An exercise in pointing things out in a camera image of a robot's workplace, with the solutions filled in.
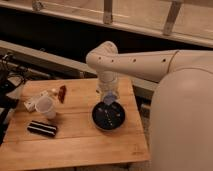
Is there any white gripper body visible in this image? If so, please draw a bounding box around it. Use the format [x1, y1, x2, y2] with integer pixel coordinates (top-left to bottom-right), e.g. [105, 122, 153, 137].
[97, 80, 119, 99]

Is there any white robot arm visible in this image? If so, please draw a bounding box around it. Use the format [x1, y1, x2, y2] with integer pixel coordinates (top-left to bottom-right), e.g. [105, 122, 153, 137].
[86, 41, 213, 171]

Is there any dark ceramic bowl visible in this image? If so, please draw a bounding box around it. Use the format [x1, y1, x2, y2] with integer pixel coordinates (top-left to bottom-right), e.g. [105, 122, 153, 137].
[92, 102, 126, 131]

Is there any brown triangular wedge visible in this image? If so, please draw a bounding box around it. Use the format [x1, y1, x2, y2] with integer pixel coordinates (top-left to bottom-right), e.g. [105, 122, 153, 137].
[58, 85, 66, 103]

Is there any translucent plastic cup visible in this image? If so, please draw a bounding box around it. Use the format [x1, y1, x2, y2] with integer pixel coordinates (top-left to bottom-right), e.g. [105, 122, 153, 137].
[35, 96, 56, 119]

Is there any black equipment with cables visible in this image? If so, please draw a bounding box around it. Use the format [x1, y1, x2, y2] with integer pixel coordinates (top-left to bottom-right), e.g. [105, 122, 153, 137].
[0, 52, 27, 145]

